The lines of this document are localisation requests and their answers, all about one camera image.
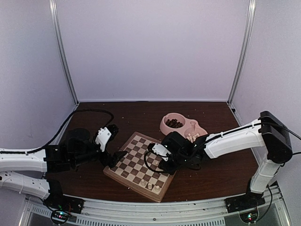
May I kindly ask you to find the wooden chess board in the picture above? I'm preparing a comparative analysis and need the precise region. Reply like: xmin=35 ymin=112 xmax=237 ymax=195
xmin=103 ymin=132 xmax=174 ymax=202

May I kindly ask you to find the pink double bowl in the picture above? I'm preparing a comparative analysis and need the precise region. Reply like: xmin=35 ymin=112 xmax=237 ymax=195
xmin=160 ymin=113 xmax=207 ymax=138

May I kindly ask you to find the aluminium frame post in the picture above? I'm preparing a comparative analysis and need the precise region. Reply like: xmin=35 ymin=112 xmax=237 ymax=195
xmin=49 ymin=0 xmax=79 ymax=105
xmin=227 ymin=0 xmax=256 ymax=105

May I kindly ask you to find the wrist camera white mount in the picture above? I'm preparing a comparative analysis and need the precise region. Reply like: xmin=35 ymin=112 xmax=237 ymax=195
xmin=148 ymin=143 xmax=171 ymax=158
xmin=94 ymin=124 xmax=119 ymax=152

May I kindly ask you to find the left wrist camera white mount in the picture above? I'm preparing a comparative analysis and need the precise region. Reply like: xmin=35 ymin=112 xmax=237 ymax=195
xmin=94 ymin=124 xmax=119 ymax=152

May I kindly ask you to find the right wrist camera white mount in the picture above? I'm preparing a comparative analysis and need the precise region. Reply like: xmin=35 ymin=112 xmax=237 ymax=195
xmin=148 ymin=143 xmax=171 ymax=158

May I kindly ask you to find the white chess pieces pile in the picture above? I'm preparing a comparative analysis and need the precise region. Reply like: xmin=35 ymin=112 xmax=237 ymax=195
xmin=186 ymin=133 xmax=200 ymax=143

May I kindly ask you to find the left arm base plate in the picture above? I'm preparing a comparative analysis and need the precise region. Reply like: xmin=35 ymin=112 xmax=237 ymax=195
xmin=43 ymin=195 xmax=84 ymax=214

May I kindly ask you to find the right aluminium frame post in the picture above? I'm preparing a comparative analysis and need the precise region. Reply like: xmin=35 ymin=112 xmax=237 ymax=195
xmin=227 ymin=0 xmax=256 ymax=105

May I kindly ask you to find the left aluminium frame post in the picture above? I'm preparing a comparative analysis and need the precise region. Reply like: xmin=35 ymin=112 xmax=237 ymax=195
xmin=49 ymin=0 xmax=79 ymax=105

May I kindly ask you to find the front aluminium rail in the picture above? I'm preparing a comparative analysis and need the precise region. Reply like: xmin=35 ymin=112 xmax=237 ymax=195
xmin=17 ymin=186 xmax=292 ymax=226

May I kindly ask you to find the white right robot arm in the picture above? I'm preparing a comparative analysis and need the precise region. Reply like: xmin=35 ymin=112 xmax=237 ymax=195
xmin=150 ymin=111 xmax=293 ymax=208

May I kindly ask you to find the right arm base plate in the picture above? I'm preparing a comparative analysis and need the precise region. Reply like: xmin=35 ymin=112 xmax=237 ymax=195
xmin=225 ymin=194 xmax=266 ymax=213

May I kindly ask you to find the dark chess pieces pile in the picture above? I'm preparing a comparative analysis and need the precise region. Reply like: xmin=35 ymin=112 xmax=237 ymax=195
xmin=166 ymin=119 xmax=183 ymax=129

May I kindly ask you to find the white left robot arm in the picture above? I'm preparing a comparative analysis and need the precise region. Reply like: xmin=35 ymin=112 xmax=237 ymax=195
xmin=0 ymin=124 xmax=127 ymax=209

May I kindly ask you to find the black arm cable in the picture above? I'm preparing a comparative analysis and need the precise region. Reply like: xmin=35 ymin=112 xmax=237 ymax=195
xmin=143 ymin=152 xmax=203 ymax=171
xmin=0 ymin=108 xmax=115 ymax=155

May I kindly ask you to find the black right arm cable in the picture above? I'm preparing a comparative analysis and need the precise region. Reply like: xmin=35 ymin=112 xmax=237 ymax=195
xmin=143 ymin=152 xmax=203 ymax=171

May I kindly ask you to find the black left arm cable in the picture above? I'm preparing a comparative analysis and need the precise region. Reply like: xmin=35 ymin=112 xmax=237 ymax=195
xmin=0 ymin=108 xmax=115 ymax=155

